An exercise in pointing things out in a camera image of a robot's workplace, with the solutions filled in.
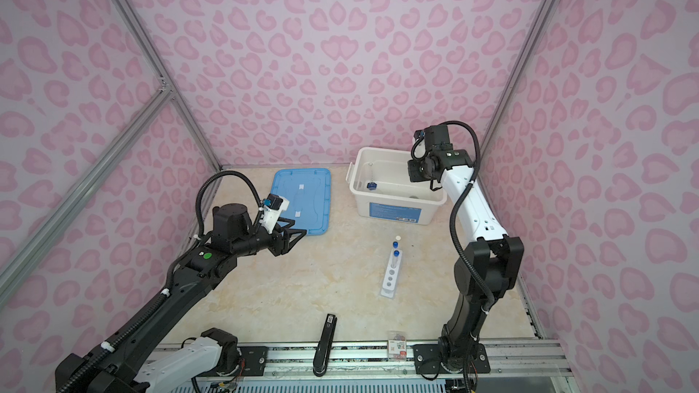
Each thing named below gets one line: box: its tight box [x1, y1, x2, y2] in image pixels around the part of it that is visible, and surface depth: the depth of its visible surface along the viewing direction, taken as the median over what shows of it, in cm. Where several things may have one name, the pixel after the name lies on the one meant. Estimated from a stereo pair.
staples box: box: [387, 333, 407, 361], surface depth 75 cm
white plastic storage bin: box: [345, 147, 447, 226], surface depth 100 cm
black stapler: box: [313, 313, 338, 378], surface depth 75 cm
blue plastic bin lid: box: [271, 168, 332, 236], surface depth 115 cm
